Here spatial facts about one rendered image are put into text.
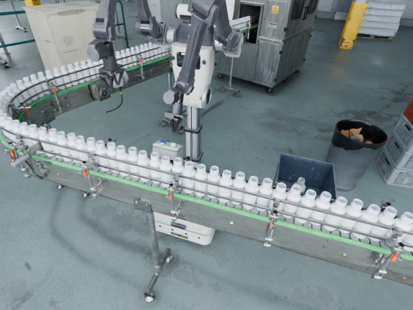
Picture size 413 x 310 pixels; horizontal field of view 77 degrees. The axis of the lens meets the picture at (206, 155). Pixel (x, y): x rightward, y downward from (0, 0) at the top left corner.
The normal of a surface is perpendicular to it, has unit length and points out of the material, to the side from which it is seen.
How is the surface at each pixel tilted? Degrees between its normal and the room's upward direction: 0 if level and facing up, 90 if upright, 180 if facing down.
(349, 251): 90
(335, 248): 90
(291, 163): 90
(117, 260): 0
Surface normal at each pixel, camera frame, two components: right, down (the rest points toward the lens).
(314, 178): -0.31, 0.58
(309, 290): 0.04, -0.79
